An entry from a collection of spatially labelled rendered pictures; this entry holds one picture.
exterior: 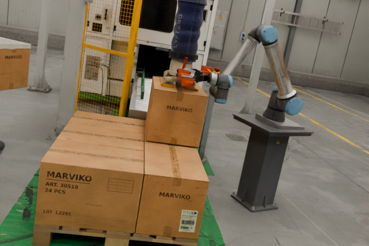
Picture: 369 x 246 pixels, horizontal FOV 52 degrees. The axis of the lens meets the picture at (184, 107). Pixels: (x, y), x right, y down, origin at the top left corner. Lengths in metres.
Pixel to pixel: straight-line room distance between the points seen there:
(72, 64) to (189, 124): 1.76
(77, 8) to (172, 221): 2.48
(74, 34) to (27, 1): 8.34
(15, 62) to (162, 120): 1.49
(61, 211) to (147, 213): 0.51
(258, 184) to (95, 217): 1.49
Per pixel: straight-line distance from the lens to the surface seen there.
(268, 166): 3.33
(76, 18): 4.13
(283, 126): 3.18
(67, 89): 4.23
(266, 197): 3.45
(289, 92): 3.06
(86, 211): 2.44
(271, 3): 6.51
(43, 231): 2.55
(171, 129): 2.84
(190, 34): 2.95
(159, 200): 2.39
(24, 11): 12.45
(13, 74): 3.66
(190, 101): 2.80
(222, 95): 2.85
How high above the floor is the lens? 1.45
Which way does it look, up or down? 13 degrees down
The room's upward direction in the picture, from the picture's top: 10 degrees clockwise
